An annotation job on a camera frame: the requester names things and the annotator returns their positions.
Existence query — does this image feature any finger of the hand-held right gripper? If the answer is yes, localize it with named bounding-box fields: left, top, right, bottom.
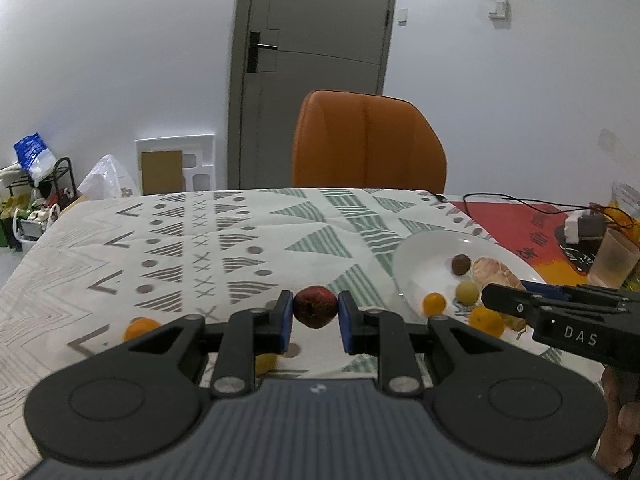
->
left=481, top=283, right=542, bottom=329
left=520, top=280, right=567, bottom=297

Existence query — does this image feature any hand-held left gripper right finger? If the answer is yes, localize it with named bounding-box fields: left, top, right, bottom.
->
left=338, top=290, right=508, bottom=398

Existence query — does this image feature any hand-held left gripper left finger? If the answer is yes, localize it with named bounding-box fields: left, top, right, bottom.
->
left=122, top=290, right=294, bottom=401

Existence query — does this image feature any small dark red plum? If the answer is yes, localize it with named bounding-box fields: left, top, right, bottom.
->
left=293, top=285, right=339, bottom=330

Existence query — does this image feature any peeled orange half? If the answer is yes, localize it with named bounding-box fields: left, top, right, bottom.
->
left=472, top=256, right=528, bottom=293

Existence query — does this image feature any white plate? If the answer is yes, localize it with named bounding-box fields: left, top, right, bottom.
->
left=392, top=231, right=548, bottom=335

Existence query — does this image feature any person's right hand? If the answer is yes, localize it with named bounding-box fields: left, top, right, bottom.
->
left=592, top=366, right=640, bottom=476

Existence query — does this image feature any white grey charger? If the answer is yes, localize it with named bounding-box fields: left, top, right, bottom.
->
left=563, top=211, right=606, bottom=244

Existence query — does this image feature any red orange printed mat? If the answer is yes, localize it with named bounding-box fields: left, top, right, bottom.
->
left=450, top=199, right=640, bottom=291

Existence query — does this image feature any translucent plastic cup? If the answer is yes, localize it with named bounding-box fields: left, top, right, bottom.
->
left=587, top=227, right=640, bottom=289

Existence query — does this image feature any patterned tablecloth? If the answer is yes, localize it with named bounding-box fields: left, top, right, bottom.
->
left=0, top=187, right=608, bottom=480

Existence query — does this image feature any clear plastic container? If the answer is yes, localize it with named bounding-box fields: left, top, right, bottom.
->
left=609, top=180, right=640, bottom=241

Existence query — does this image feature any orange chair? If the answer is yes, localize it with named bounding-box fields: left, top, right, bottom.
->
left=291, top=90, right=447, bottom=195

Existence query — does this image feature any white foam packaging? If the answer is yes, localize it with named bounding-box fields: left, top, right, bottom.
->
left=135, top=133, right=217, bottom=196

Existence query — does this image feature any brown cardboard sheet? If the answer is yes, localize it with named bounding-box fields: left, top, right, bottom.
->
left=140, top=150, right=184, bottom=195

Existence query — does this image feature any grey door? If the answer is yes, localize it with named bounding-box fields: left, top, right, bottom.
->
left=227, top=0, right=401, bottom=192

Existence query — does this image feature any white plastic bag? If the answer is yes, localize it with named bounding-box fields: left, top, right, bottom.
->
left=77, top=154, right=141, bottom=202

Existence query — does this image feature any black metal rack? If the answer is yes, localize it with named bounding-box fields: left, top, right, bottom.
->
left=0, top=157, right=78, bottom=221

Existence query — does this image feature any white storage basket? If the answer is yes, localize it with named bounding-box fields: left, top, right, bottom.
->
left=12, top=207, right=61, bottom=252

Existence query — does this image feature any blue plastic bag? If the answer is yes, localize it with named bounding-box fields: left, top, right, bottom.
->
left=13, top=132, right=57, bottom=186

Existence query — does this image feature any black cable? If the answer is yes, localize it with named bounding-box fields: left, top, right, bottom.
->
left=434, top=191, right=621, bottom=231

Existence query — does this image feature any black door handle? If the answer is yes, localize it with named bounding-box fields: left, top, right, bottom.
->
left=246, top=31, right=279, bottom=74

